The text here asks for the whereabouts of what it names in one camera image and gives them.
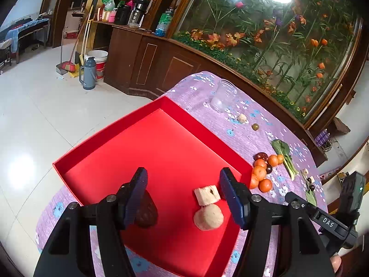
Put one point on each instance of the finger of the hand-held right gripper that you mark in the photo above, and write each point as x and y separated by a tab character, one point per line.
325	222

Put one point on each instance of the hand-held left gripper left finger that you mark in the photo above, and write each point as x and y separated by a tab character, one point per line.
137	197

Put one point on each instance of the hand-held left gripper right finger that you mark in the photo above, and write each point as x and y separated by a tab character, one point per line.
232	199

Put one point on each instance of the wrinkled dark brown jujube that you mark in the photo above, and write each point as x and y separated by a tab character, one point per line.
147	215

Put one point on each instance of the beige cut chunk with hole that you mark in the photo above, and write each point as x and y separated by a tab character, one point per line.
207	195

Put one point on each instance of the small orange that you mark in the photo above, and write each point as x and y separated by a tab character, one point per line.
253	182
265	185
259	173
274	160
260	164

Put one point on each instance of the beige round cut chunk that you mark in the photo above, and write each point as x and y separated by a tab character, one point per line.
209	220

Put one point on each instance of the small black jujube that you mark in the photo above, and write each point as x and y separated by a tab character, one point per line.
268	169

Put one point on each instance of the red shallow box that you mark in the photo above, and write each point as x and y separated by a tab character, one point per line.
161	155

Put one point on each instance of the glossy red jujube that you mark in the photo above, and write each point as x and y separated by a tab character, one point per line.
261	155

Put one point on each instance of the person's right hand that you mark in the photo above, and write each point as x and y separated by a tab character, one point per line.
335	263

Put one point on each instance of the green bay leaf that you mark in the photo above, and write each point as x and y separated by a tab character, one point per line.
311	198

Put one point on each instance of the purple bottle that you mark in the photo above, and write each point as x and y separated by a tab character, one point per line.
325	136
320	139

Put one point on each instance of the green bok choy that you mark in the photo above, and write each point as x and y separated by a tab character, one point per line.
281	147

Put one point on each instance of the green olive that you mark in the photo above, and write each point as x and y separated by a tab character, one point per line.
255	127

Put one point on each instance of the small beige cut chunk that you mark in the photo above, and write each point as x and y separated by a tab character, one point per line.
242	118

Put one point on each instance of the clear plastic cup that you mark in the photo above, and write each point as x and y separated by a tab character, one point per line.
222	95

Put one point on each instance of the purple floral tablecloth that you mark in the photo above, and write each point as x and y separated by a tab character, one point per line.
201	92

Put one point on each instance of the grey-blue thermos jug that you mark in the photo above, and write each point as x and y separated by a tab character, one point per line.
88	73

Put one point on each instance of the wooden cabinet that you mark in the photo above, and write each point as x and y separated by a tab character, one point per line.
138	60

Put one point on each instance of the white plastic bucket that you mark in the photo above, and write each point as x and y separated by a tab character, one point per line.
99	60

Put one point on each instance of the broom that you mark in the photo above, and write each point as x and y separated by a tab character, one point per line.
69	66

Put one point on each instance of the dustpan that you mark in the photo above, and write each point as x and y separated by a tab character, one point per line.
61	68

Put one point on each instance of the artificial flower display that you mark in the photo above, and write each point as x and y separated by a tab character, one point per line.
259	34

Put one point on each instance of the red basin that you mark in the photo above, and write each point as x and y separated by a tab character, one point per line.
71	35

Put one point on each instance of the green plastic bottle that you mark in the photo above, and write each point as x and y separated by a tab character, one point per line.
163	23

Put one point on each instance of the pink cup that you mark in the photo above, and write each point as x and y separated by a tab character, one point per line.
111	16

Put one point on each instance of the steel vacuum flask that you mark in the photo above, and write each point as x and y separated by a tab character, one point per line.
137	11

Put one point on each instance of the green snack bag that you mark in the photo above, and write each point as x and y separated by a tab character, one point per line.
108	3

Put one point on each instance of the chair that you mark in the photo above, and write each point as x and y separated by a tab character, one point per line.
5	50

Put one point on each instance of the table with blue cloth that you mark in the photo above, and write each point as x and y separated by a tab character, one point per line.
26	31

